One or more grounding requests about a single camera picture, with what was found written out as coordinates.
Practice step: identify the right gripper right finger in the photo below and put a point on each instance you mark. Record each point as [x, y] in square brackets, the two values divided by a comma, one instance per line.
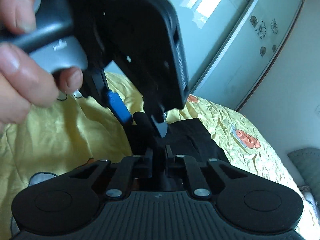
[187, 169]

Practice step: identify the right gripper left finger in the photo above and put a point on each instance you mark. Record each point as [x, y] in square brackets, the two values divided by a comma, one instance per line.
[130, 168]

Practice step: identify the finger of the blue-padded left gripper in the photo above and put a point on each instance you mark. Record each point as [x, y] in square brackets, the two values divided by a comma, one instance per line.
[96, 86]
[157, 117]

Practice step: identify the black pants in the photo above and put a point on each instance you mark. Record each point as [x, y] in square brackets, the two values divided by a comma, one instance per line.
[188, 137]

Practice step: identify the person's left hand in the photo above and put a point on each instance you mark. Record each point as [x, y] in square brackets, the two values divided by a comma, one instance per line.
[23, 82]

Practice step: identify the yellow floral bed quilt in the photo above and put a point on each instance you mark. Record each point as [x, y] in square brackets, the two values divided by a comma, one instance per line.
[68, 134]

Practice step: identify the glass sliding wardrobe door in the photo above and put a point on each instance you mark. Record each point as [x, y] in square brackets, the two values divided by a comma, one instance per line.
[229, 44]

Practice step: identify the dark padded headboard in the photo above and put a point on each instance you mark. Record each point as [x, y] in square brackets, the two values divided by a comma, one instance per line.
[306, 161]

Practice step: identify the crumpled white patterned cloth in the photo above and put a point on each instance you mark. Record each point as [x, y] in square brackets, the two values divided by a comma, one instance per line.
[306, 191]

